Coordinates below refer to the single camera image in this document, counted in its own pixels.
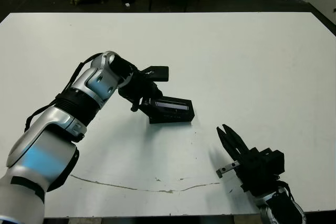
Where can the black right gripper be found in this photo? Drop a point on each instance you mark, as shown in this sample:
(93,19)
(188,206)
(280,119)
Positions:
(249,174)

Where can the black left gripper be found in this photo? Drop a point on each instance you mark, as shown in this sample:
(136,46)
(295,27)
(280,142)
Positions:
(139,87)

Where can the black box lid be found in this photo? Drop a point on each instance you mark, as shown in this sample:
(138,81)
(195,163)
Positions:
(173,104)

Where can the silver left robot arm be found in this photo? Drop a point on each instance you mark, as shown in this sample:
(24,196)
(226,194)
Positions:
(52,134)

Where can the black box base white insert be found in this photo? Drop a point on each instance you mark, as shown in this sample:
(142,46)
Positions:
(173,122)

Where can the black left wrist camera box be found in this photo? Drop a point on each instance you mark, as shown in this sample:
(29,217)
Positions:
(158,73)

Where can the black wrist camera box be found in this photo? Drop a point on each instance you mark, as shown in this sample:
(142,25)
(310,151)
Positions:
(273,161)
(158,73)

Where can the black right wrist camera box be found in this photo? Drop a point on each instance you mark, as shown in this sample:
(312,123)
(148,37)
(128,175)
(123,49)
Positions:
(273,161)

